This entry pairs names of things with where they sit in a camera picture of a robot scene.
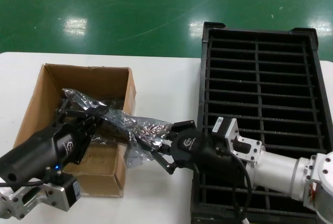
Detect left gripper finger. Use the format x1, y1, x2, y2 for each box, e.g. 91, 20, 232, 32
53, 96, 110, 126
74, 116, 104, 165

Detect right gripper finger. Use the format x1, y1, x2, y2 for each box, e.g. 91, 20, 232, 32
166, 120, 196, 143
142, 143, 177, 176

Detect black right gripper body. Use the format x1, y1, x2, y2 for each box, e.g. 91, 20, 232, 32
170, 131, 250, 183

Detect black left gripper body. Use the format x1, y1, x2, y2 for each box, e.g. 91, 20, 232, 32
0, 119, 89, 183

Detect clear antistatic plastic bag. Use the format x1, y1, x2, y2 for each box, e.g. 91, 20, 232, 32
61, 87, 175, 169

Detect brown cardboard box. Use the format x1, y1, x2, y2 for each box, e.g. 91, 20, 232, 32
12, 63, 137, 198

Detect antistatic bags inside box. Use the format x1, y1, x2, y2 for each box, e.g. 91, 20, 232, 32
89, 98, 130, 145

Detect black slotted plastic container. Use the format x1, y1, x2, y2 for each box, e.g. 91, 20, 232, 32
189, 21, 333, 224

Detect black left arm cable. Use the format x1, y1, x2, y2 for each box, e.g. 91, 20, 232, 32
0, 178, 49, 190

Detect right wrist camera silver mount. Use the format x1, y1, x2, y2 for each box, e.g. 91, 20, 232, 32
211, 116, 263, 163

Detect wrist camera silver mount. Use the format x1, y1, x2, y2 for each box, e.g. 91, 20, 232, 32
211, 116, 263, 163
10, 173, 80, 221

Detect left wrist camera silver mount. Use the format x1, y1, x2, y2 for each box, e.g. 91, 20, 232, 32
10, 173, 80, 221

